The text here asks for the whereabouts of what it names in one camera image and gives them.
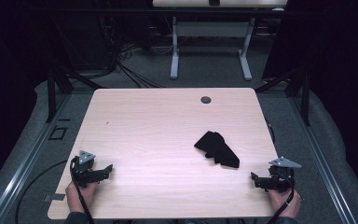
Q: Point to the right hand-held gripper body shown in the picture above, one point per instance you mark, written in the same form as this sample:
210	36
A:
281	177

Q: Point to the dark curtain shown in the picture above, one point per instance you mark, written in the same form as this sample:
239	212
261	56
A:
12	62
341	77

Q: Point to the black metal frame stand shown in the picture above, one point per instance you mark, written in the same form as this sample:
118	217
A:
306	93
52	93

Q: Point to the aluminium floor rail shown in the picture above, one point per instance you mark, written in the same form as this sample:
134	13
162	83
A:
21	174
326	174

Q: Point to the person's right hand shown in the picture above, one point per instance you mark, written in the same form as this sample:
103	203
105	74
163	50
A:
284	202

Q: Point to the person's left hand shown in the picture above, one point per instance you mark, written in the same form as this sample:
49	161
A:
85	194

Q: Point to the white desk with metal legs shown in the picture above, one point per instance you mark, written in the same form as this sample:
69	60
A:
211	29

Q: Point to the black cloth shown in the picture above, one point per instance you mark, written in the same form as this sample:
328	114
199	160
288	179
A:
217	149

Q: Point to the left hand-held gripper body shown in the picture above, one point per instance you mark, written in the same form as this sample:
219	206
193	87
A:
85	168

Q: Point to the grey tape strip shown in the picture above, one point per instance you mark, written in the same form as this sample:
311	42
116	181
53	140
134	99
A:
54	197

